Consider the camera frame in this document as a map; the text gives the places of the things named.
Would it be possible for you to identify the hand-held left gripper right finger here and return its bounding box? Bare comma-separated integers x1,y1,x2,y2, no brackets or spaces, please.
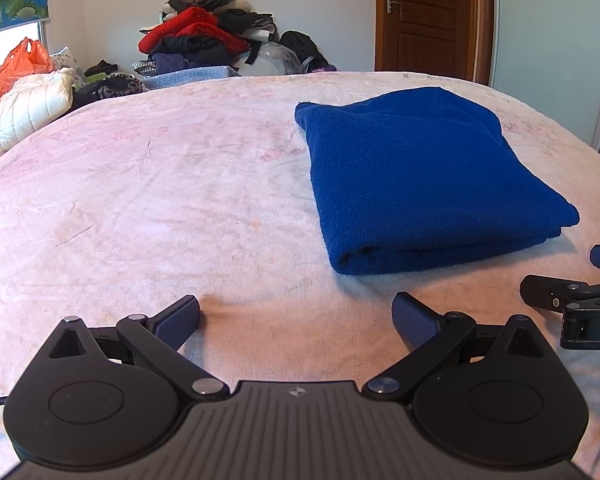
365,291,551,401

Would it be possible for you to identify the dark patterned clothing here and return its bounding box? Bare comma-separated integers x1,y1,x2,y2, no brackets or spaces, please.
72,72,148,108

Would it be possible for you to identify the light blue fleece blanket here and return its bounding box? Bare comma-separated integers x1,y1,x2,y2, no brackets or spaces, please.
140,66,241,91

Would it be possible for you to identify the pale wardrobe sliding door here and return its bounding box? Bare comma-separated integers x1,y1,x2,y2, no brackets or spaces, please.
489,0,600,153

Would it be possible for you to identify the orange plastic bag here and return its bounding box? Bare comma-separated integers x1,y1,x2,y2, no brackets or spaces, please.
0,37,56,122

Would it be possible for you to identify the blue beaded sweater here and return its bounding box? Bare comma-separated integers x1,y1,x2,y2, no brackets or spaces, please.
294,86,580,276

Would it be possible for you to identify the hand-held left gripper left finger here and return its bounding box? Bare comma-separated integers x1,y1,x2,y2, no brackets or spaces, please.
45,295,230,401

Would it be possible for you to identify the pink bed blanket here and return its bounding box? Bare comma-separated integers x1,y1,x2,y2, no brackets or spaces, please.
0,70,600,480

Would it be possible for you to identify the window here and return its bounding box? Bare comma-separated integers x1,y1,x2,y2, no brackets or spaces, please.
0,22,43,78

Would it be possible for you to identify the black bag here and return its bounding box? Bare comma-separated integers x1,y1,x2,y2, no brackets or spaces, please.
279,30,326,73

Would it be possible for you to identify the brown wooden door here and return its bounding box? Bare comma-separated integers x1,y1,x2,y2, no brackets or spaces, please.
374,0,495,83

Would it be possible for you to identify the floral pillow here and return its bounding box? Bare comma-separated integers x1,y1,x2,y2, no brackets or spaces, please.
50,46,88,91

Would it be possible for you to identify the white quilted duvet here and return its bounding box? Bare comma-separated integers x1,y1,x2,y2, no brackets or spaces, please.
0,67,76,171

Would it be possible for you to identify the pile of clothes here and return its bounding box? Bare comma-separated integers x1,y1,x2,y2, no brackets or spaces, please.
132,0,281,78

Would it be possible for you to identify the clear plastic bag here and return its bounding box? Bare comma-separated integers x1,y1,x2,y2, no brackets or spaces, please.
235,41,303,77

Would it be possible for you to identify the black handbag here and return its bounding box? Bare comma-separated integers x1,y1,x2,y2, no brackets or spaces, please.
84,60,120,77

